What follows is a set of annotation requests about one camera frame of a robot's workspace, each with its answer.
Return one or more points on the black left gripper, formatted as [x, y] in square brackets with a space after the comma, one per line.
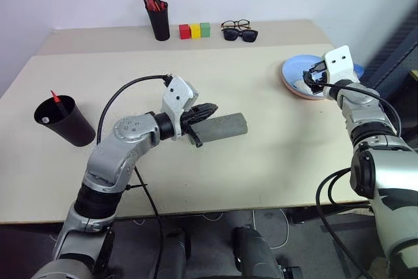
[187, 122]

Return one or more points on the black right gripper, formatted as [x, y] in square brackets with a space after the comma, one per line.
[320, 77]

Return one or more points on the blue plate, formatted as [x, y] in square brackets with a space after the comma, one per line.
[294, 70]

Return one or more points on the grey felt glasses case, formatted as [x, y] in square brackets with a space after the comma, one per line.
[225, 127]

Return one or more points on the black marker with red tip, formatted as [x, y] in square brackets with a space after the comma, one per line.
[56, 98]

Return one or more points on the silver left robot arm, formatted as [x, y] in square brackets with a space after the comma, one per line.
[111, 158]

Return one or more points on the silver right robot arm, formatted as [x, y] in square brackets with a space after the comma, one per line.
[365, 109]

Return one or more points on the pink plate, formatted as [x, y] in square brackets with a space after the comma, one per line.
[300, 95]

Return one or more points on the black sunglasses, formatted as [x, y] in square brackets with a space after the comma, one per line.
[249, 35]

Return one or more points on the yellow wooden block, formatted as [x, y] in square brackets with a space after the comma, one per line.
[196, 31]

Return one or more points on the green wooden block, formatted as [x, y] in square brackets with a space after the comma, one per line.
[205, 29]

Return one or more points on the red wooden block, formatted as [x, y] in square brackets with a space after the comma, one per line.
[185, 31]

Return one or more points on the dark blue partition panel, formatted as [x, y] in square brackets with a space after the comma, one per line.
[398, 57]

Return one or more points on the brown thin-framed glasses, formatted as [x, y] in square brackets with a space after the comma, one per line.
[237, 23]

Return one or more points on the black cylindrical pen holder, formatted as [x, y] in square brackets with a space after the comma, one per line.
[158, 25]

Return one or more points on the small yellow object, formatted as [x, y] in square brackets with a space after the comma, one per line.
[414, 74]

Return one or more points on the black tapered cup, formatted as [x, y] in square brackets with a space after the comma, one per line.
[72, 128]

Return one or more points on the black table base bar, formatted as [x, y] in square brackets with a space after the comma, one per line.
[310, 215]

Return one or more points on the dark rounded shape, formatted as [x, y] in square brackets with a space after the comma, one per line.
[174, 253]
[256, 253]

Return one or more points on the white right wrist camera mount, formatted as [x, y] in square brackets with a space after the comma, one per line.
[341, 66]

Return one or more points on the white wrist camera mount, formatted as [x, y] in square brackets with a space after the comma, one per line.
[341, 66]
[176, 92]

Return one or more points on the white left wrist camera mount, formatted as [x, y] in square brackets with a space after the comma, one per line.
[176, 92]

